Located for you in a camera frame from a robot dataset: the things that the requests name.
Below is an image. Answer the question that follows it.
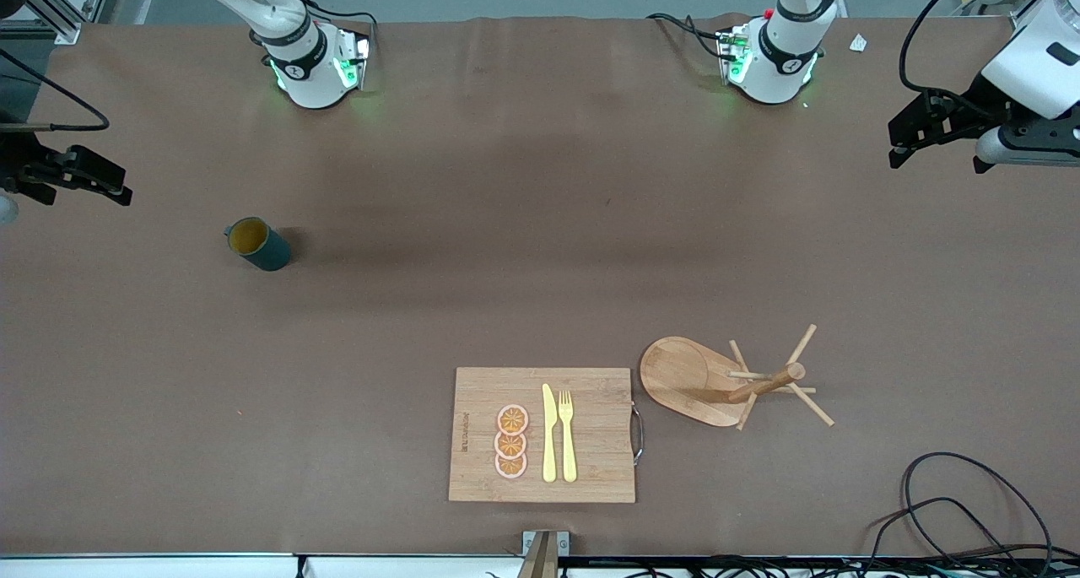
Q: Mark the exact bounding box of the dark green cup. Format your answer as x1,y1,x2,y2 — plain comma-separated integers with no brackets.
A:
224,217,293,272

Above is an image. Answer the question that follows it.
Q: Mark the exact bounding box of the black loose cable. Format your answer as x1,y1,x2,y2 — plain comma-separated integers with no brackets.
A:
861,497,1018,578
903,451,1056,566

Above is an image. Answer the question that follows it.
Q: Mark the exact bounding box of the black right base cable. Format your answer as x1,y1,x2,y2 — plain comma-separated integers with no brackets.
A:
268,0,379,51

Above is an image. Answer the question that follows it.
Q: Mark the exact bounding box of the yellow plastic knife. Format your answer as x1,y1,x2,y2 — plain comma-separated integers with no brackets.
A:
542,383,559,483

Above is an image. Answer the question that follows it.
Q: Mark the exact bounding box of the black base cable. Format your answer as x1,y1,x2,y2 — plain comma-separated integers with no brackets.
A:
268,0,379,51
647,13,731,60

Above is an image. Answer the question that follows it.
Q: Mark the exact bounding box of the black left base cable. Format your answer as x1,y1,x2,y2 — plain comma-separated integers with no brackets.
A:
647,13,731,60

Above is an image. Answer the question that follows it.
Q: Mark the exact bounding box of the bamboo cutting board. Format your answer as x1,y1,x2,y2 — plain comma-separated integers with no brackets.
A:
448,367,645,504

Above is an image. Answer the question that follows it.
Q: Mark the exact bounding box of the metal clamp bracket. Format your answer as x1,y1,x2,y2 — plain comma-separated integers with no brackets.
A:
521,530,570,578

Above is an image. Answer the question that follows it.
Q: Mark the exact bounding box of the brown table cover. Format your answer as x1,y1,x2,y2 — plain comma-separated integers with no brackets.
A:
0,13,1080,558

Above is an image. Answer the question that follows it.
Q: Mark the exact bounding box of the aluminium frame profile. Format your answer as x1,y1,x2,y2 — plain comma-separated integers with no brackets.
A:
0,0,115,46
1008,0,1080,35

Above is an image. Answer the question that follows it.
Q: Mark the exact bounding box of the wooden mug rack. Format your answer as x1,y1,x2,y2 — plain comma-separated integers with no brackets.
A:
639,324,836,431

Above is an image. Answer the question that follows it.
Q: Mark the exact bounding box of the yellow plastic fork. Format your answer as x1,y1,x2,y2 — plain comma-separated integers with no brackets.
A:
558,390,578,483

